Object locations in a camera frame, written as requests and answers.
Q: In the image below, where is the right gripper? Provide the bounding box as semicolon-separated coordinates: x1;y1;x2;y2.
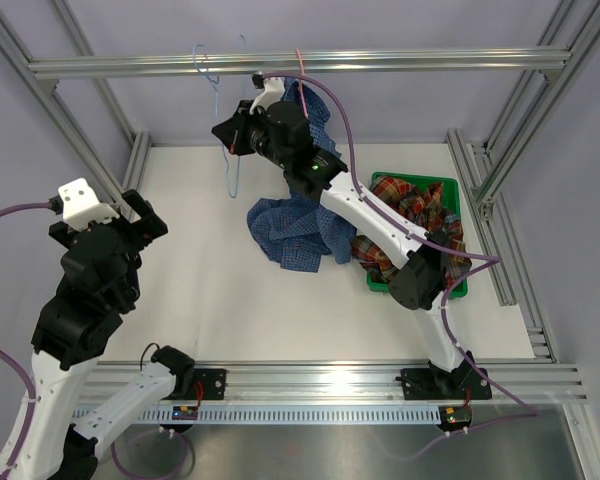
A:
215;101;291;171

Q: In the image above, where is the light blue wire hanger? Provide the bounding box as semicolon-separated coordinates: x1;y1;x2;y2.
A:
192;34;249;199

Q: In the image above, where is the blue checked shirt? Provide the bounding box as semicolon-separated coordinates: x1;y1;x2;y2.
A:
246;78;356;273

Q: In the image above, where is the brown red plaid shirt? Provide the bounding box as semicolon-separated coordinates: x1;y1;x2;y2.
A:
349;174;474;286

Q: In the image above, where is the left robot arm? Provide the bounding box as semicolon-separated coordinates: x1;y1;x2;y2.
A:
0;179;195;479

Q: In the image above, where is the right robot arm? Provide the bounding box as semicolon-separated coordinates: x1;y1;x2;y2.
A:
211;101;480;400

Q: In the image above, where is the green plastic tray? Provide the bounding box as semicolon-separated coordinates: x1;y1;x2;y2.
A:
352;172;466;293

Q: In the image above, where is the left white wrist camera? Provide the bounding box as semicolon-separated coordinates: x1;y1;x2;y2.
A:
58;178;120;231

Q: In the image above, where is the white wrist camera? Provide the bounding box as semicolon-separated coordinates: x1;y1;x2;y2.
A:
249;73;285;115
58;178;120;231

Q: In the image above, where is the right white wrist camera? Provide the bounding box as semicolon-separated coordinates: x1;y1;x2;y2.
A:
249;73;285;115

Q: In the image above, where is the pink wire hanger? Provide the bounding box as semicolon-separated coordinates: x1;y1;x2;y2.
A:
295;48;309;120

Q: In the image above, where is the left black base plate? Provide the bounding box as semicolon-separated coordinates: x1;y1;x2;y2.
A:
191;368;227;401

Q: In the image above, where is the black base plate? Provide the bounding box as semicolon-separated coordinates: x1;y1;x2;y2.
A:
191;368;227;401
396;364;493;400

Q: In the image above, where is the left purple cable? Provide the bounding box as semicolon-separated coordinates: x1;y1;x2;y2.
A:
0;199;191;476

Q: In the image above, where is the white slotted cable duct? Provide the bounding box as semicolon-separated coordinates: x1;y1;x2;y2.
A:
132;402;441;425

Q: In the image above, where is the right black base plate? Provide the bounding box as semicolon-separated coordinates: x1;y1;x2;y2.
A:
396;364;493;400

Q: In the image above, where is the aluminium frame top rail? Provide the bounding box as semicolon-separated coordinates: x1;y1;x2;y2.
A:
28;46;572;80

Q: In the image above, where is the front aluminium rail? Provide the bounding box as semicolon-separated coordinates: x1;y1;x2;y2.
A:
84;363;589;404

